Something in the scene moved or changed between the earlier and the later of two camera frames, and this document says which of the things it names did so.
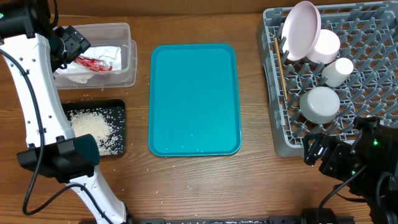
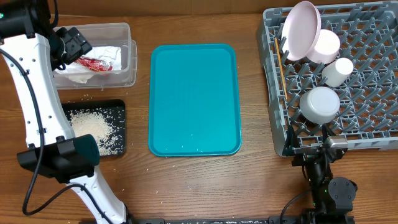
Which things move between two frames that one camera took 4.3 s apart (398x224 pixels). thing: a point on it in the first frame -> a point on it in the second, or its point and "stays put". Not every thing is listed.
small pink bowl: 326,47 stays put
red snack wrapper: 94,64 stays put
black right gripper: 340,155 -> 291,149
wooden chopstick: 282,69 stays put
